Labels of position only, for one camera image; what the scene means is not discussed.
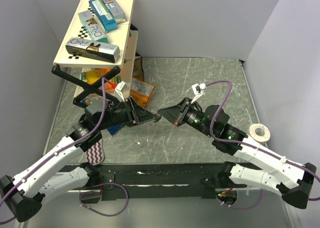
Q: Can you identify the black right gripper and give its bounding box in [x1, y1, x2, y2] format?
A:
[157, 97, 214, 137]

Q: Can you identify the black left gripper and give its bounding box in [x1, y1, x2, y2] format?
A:
[97, 95, 158, 130]

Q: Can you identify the small padlock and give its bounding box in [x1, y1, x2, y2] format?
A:
[154, 115, 162, 123]

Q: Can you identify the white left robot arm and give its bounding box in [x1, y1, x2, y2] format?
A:
[0, 98, 161, 222]

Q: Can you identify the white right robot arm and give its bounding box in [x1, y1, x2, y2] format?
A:
[158, 98, 317, 209]

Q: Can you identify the orange Kettle chips bag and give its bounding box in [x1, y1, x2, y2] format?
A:
[130, 77, 156, 108]

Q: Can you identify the orange sponge package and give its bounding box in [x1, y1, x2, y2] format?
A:
[80, 68, 123, 91]

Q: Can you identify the dark grey R&O box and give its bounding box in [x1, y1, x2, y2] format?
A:
[65, 38, 121, 63]

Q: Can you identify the white tape roll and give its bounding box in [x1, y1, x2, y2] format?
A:
[249, 123, 271, 144]

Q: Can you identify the blue foil box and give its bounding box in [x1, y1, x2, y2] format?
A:
[89, 0, 118, 32]

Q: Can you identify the teal R&O box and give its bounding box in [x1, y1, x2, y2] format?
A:
[78, 10, 108, 43]

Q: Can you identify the silver R&O box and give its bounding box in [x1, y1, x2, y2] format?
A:
[102, 0, 126, 24]

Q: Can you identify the cream two-tier shelf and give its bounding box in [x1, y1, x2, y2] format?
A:
[53, 0, 138, 98]

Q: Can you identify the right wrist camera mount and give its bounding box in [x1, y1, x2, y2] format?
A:
[191, 83, 206, 104]

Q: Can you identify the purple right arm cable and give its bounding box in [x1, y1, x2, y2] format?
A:
[203, 80, 320, 201]

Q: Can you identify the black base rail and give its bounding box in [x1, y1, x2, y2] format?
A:
[56, 162, 253, 201]

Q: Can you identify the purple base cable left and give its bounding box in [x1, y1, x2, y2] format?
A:
[78, 183, 130, 217]

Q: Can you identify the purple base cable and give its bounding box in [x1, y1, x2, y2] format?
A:
[216, 187, 263, 210]
[78, 183, 130, 217]

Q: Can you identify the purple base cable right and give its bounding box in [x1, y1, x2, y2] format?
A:
[216, 187, 263, 210]

